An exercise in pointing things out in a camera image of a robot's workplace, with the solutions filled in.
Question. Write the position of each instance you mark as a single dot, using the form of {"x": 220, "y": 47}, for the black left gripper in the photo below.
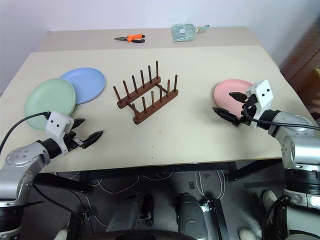
{"x": 71, "y": 140}

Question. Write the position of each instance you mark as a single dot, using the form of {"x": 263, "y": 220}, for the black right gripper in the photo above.
{"x": 248, "y": 110}

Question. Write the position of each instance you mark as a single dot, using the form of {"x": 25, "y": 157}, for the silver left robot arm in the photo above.
{"x": 23, "y": 160}

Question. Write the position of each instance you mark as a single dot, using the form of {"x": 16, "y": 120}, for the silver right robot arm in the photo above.
{"x": 297, "y": 140}

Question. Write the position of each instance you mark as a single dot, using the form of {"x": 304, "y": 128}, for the wooden dish rack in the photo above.
{"x": 147, "y": 96}

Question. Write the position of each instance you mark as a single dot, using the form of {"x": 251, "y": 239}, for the pink plate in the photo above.
{"x": 228, "y": 91}

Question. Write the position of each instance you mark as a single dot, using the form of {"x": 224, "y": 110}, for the green plate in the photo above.
{"x": 50, "y": 101}

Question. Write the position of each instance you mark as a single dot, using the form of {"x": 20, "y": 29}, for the blue plate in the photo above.
{"x": 86, "y": 83}

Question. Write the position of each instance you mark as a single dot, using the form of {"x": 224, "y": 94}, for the brown wooden furniture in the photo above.
{"x": 303, "y": 62}

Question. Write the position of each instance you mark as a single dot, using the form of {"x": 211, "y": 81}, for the green packaged item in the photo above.
{"x": 183, "y": 31}

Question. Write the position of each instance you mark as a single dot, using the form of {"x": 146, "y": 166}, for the grey left robot leg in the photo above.
{"x": 126, "y": 212}

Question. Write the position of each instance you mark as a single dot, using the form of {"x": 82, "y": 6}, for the grey robot leg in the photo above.
{"x": 190, "y": 215}
{"x": 126, "y": 212}

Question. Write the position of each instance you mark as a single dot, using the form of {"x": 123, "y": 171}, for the grey right robot leg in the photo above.
{"x": 190, "y": 215}

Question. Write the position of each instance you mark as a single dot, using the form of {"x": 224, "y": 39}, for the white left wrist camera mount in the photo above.
{"x": 58, "y": 126}

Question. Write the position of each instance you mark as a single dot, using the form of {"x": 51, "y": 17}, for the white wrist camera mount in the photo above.
{"x": 261, "y": 100}
{"x": 58, "y": 126}

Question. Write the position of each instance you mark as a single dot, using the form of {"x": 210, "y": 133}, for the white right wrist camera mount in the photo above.
{"x": 261, "y": 100}

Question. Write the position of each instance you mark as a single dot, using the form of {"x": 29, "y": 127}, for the black table frame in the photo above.
{"x": 140, "y": 175}

